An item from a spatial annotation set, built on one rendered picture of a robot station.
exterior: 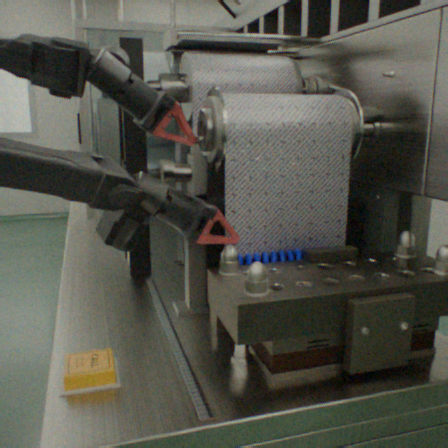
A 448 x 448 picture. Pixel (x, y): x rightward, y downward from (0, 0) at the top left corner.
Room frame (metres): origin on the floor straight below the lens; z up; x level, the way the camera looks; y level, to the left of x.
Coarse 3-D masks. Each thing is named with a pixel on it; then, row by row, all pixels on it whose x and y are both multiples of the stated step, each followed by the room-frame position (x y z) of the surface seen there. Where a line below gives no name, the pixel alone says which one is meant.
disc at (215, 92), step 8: (216, 88) 0.82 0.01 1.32; (208, 96) 0.87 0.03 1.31; (216, 96) 0.81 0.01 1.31; (224, 104) 0.78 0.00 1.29; (224, 112) 0.77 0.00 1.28; (224, 120) 0.77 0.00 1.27; (224, 128) 0.77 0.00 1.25; (224, 136) 0.77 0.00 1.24; (224, 144) 0.77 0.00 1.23; (224, 152) 0.77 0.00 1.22; (224, 160) 0.79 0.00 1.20; (216, 168) 0.81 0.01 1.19
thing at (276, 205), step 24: (240, 168) 0.78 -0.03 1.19; (264, 168) 0.80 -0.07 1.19; (288, 168) 0.81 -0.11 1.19; (312, 168) 0.82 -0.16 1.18; (336, 168) 0.84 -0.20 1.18; (240, 192) 0.78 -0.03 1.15; (264, 192) 0.80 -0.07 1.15; (288, 192) 0.81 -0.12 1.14; (312, 192) 0.82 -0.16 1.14; (336, 192) 0.84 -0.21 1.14; (240, 216) 0.79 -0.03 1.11; (264, 216) 0.80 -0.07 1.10; (288, 216) 0.81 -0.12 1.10; (312, 216) 0.82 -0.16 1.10; (336, 216) 0.84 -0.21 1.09; (240, 240) 0.79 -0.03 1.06; (264, 240) 0.80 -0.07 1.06; (288, 240) 0.81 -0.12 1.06; (312, 240) 0.82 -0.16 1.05; (336, 240) 0.84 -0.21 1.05
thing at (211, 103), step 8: (208, 104) 0.83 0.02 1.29; (216, 104) 0.80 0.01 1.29; (216, 112) 0.79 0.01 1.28; (352, 112) 0.86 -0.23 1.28; (216, 120) 0.79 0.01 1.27; (352, 120) 0.85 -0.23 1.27; (216, 128) 0.78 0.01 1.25; (352, 128) 0.85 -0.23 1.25; (216, 136) 0.79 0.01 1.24; (352, 136) 0.85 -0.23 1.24; (216, 144) 0.79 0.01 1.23; (352, 144) 0.86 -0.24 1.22; (208, 152) 0.84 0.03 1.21; (216, 152) 0.79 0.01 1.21; (208, 160) 0.84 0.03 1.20; (216, 160) 0.81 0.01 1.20
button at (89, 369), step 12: (108, 348) 0.66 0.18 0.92; (72, 360) 0.62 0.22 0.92; (84, 360) 0.62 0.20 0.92; (96, 360) 0.62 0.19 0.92; (108, 360) 0.62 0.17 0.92; (72, 372) 0.59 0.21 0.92; (84, 372) 0.59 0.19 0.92; (96, 372) 0.59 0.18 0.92; (108, 372) 0.59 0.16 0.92; (72, 384) 0.58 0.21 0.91; (84, 384) 0.58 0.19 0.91; (96, 384) 0.59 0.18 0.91; (108, 384) 0.59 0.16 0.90
